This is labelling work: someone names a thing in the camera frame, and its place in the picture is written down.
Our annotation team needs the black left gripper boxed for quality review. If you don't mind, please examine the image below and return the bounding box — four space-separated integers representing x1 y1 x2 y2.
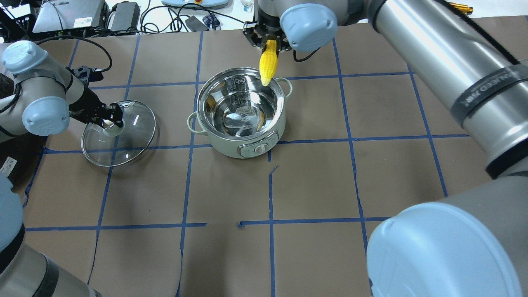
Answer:
68 66 124 128

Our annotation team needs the gold brass fitting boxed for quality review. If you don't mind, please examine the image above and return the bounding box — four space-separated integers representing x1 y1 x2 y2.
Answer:
448 2 474 15

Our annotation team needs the glass pot lid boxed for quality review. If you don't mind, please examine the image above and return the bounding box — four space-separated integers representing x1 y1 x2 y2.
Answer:
81 100 157 167

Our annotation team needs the pale green electric pot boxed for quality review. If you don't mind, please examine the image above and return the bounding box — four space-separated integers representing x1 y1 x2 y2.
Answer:
186 67 294 159

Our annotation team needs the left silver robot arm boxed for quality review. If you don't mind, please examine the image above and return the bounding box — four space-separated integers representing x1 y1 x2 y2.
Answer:
0 40 124 297

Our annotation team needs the black mini computer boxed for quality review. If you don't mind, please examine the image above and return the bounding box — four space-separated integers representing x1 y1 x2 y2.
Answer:
32 0 108 33

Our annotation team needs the yellow toy corn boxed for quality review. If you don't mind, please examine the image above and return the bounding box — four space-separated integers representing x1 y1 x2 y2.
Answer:
259 39 278 87

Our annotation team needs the black power adapter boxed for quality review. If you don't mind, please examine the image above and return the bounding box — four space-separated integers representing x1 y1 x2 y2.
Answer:
108 1 140 32

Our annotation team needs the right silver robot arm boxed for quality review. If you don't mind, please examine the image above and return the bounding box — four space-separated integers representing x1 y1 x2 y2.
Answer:
266 0 527 297

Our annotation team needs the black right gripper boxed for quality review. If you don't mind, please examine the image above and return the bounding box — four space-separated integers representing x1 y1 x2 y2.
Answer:
243 21 292 53

